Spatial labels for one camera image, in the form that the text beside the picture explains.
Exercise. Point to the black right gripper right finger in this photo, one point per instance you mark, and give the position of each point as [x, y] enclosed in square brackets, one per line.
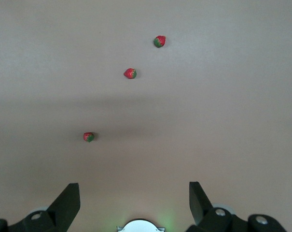
[206, 215]

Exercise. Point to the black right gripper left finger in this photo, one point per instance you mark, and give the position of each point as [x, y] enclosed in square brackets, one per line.
[61, 212]

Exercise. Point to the red green toy strawberry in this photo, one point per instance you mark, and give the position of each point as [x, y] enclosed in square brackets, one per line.
[130, 73]
[88, 137]
[159, 41]

